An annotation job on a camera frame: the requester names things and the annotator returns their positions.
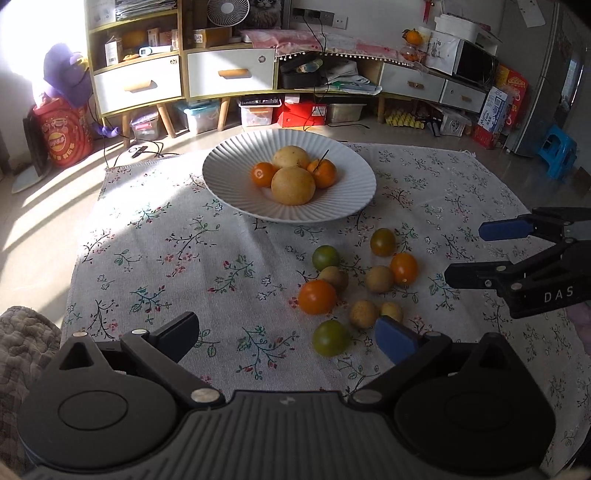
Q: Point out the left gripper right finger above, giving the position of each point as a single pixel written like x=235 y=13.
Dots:
x=418 y=359

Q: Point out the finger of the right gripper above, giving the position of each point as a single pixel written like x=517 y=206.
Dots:
x=485 y=275
x=520 y=227

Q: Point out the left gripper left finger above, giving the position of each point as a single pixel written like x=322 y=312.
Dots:
x=140 y=370

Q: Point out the brown kiwi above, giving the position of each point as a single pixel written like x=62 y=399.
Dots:
x=379 y=279
x=338 y=278
x=364 y=314
x=393 y=310

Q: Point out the green-orange tomato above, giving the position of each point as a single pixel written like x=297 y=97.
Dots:
x=383 y=242

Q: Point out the green tomato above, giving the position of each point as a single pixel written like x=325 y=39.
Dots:
x=325 y=256
x=331 y=338

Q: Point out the orange tangerine with stem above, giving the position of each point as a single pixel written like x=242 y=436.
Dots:
x=323 y=171

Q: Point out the small orange tangerine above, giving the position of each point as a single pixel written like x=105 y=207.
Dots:
x=262 y=174

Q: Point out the green tomato front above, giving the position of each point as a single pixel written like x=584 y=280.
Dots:
x=331 y=338

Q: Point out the blue plastic stool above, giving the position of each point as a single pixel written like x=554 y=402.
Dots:
x=559 y=151

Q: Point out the large orange tomato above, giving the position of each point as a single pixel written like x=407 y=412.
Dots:
x=317 y=297

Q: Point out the floral tablecloth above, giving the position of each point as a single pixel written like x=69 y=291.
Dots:
x=163 y=245

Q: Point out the beige knitted cushion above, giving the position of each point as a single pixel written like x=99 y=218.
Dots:
x=29 y=341

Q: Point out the white microwave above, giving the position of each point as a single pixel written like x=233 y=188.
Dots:
x=461 y=59

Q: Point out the white ribbed plate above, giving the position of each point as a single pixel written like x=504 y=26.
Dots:
x=227 y=168

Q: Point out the large yellow fruit front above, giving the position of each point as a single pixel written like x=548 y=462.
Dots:
x=293 y=186

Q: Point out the large yellow fruit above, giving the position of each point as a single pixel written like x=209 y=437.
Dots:
x=293 y=186
x=291 y=156

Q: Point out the large yellow fruit back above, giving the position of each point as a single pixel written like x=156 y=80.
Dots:
x=291 y=156

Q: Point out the red box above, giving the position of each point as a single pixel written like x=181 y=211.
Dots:
x=301 y=115

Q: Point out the red printed bag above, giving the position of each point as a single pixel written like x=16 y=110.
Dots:
x=65 y=130

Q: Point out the black flat heater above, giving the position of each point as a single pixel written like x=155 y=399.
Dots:
x=36 y=144

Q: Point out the long low wooden sideboard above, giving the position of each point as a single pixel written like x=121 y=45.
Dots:
x=330 y=63

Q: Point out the wooden drawer cabinet with fan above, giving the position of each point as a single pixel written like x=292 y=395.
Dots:
x=220 y=62

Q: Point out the purple plush toy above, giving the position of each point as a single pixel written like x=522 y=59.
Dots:
x=66 y=75

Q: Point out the wooden shelf cabinet left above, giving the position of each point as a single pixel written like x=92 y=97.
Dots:
x=134 y=57

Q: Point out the framed cat picture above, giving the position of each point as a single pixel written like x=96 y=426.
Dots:
x=264 y=14

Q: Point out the white desk fan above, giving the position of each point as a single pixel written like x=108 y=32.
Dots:
x=227 y=13

